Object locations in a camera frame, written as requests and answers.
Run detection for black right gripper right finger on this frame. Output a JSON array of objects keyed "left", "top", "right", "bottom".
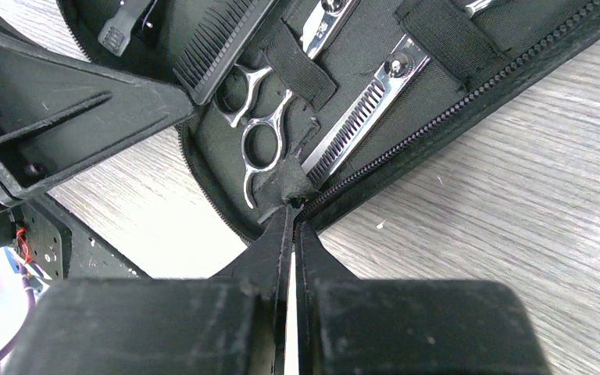
[{"left": 295, "top": 223, "right": 551, "bottom": 374}]

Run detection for black zip tool case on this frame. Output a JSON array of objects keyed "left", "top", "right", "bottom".
[{"left": 59, "top": 1, "right": 600, "bottom": 241}]

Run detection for black curved hair clip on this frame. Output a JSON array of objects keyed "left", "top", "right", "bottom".
[{"left": 98, "top": 0, "right": 159, "bottom": 57}]

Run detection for silver thinning scissors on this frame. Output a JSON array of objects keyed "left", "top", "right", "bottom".
[{"left": 299, "top": 0, "right": 498, "bottom": 188}]

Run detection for silver hair scissors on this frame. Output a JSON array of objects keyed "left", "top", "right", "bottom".
[{"left": 217, "top": 0, "right": 359, "bottom": 209}]

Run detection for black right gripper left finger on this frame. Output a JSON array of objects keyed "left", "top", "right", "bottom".
[{"left": 4, "top": 207, "right": 294, "bottom": 374}]

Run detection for black hair comb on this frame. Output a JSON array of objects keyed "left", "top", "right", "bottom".
[{"left": 173, "top": 0, "right": 276, "bottom": 105}]

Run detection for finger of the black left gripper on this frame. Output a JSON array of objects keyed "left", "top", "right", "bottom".
[{"left": 0, "top": 23, "right": 194, "bottom": 213}]

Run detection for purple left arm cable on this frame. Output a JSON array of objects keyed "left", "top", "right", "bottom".
[{"left": 0, "top": 262, "right": 38, "bottom": 375}]

